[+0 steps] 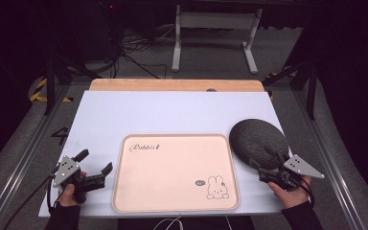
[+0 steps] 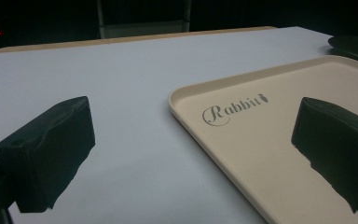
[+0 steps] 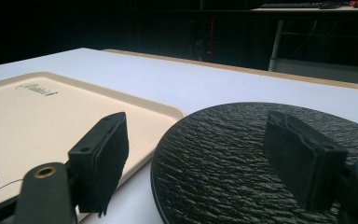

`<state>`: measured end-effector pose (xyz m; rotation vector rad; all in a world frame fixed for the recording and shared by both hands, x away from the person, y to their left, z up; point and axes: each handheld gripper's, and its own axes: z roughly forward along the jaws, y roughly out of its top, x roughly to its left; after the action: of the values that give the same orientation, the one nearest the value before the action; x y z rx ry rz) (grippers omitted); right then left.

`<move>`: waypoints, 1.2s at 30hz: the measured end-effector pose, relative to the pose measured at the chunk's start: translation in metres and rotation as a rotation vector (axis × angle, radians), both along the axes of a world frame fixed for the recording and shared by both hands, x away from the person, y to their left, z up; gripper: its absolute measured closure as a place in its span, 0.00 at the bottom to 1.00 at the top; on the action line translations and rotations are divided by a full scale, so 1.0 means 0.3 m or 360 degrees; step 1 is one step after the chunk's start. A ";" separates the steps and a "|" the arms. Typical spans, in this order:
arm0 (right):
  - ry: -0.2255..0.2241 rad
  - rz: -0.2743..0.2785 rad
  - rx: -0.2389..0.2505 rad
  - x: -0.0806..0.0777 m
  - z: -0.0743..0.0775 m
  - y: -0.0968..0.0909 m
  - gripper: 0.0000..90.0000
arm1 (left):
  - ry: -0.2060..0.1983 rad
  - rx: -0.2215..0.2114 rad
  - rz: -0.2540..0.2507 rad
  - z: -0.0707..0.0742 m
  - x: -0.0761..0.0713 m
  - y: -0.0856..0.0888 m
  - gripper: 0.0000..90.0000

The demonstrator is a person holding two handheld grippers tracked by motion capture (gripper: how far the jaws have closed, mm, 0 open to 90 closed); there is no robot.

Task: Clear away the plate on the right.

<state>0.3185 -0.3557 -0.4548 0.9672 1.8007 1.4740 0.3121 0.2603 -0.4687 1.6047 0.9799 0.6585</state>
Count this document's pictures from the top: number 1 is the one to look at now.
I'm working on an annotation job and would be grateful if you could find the person's left hand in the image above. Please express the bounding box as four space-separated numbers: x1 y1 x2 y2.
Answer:
57 171 88 208

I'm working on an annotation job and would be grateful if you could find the white thin cable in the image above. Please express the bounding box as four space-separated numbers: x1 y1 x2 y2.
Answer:
151 216 184 230

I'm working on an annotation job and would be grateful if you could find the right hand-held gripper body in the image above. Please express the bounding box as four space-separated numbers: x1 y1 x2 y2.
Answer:
257 153 326 193

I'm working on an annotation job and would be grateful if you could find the white metal stand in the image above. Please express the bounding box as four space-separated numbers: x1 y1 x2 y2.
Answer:
171 4 265 76

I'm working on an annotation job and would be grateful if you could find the black tripod stand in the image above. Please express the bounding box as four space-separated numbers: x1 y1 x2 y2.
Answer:
43 54 104 117
262 60 318 121

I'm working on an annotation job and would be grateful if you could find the dark grey round hat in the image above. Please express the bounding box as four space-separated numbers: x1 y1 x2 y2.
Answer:
228 118 290 171

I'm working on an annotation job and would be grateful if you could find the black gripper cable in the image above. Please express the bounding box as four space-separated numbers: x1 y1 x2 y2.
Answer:
295 176 316 209
2 173 60 230

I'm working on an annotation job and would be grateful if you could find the bundle of black floor cables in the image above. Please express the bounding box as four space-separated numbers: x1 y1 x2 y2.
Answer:
109 27 173 80

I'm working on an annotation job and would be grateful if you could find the pink tray with rabbit print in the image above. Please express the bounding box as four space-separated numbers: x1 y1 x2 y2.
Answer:
111 133 241 214

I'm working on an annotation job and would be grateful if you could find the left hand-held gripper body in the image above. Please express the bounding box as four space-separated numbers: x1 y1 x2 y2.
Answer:
52 155 106 204

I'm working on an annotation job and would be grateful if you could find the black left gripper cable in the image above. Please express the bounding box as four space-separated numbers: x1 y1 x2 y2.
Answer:
2 173 60 230

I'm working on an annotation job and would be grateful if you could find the aluminium floor rail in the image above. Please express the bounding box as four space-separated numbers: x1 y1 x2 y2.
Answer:
291 89 368 230
0 83 73 230

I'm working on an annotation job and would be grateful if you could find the person's right hand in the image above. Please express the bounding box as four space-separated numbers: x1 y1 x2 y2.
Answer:
266 174 312 210

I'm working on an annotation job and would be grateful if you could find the yellow and black floor tape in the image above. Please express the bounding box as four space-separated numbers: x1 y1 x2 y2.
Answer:
28 77 75 104

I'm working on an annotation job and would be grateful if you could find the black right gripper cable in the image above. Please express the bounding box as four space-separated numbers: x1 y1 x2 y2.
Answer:
295 176 316 209

